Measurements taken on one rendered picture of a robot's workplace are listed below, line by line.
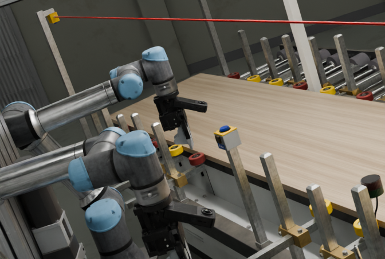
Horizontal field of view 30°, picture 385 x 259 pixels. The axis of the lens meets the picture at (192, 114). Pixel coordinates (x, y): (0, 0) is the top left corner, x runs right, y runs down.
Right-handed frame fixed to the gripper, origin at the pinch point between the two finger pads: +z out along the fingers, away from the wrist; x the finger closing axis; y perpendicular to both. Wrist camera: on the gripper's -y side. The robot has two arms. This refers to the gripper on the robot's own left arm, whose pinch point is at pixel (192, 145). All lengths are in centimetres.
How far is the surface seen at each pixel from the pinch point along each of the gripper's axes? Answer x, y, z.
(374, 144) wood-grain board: -52, -65, 42
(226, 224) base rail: -62, 5, 62
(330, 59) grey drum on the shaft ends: -216, -76, 48
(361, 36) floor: -557, -153, 132
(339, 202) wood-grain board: -11, -42, 42
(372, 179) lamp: 32, -50, 16
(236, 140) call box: -31.2, -12.8, 14.1
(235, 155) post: -31.9, -10.5, 20.3
